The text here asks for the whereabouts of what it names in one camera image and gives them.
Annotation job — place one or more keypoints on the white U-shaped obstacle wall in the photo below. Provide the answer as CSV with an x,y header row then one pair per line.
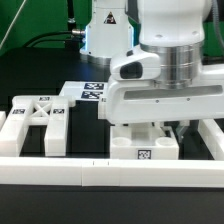
x,y
109,172

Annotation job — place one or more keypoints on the white chair back frame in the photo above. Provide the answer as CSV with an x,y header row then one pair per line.
x,y
51,111

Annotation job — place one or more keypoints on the black vertical pole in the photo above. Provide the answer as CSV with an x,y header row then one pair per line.
x,y
71,23

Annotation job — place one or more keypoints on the white chair seat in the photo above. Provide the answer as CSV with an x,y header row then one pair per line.
x,y
143,142

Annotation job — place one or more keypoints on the white marker base plate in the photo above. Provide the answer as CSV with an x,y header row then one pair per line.
x,y
83,90

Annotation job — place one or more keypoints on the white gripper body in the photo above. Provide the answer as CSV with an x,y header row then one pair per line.
x,y
132,96

